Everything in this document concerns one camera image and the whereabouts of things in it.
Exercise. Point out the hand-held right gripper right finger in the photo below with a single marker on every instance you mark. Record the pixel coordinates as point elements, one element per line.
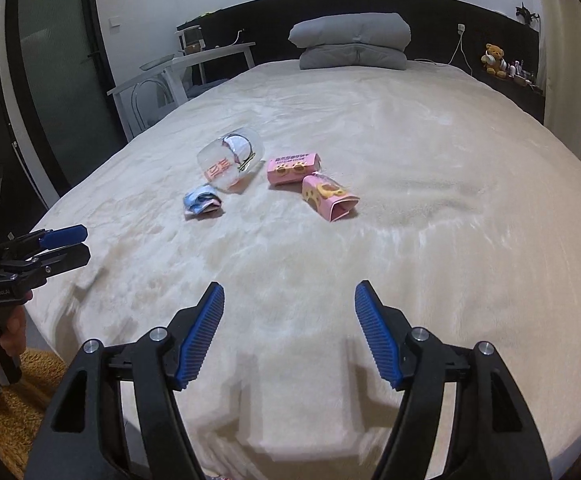
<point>378,340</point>

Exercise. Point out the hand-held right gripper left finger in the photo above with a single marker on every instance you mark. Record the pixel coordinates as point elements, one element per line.
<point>200,340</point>

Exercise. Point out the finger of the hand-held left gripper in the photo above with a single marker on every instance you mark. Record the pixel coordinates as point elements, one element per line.
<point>65,235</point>
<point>65,257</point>

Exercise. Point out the blue and white wrapper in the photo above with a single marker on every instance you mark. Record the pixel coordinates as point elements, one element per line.
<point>201,201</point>

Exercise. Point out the pink carton with yellow print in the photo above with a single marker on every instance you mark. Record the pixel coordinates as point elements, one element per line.
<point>328,197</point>

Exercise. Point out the clear plastic cup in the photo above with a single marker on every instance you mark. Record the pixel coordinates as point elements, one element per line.
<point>230,160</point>

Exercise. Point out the pink paper box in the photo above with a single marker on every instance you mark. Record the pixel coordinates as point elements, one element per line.
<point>293,170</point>

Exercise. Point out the frosted glass door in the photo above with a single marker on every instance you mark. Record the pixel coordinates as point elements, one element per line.
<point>65,75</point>

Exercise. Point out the clear plastic chair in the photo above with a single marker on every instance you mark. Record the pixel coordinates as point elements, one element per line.
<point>148,97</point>

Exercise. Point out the yellow shaggy rug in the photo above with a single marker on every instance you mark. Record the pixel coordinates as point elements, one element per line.
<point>15,410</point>

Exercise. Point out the small white appliance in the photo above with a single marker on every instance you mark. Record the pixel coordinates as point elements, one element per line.
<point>191,40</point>

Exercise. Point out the white table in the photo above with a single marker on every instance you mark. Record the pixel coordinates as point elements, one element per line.
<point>220,51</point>

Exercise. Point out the small grey pillow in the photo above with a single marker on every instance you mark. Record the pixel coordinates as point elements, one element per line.
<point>345,57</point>

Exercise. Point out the black headboard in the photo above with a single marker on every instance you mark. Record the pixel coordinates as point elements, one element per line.
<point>260,20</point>

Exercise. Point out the row of small bottles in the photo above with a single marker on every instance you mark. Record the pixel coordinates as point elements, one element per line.
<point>520,74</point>

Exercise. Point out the teddy bear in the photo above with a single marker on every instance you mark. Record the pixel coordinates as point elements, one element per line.
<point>494,60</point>

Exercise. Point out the large grey pillow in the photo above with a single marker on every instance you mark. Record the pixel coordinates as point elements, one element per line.
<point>348,30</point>

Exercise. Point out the cream curtain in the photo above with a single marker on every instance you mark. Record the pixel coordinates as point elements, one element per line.
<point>570,70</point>

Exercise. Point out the black figurine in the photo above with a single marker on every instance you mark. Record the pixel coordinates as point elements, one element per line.
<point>526,12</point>

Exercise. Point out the white light switch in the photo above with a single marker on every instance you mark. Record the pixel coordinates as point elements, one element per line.
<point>116,21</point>

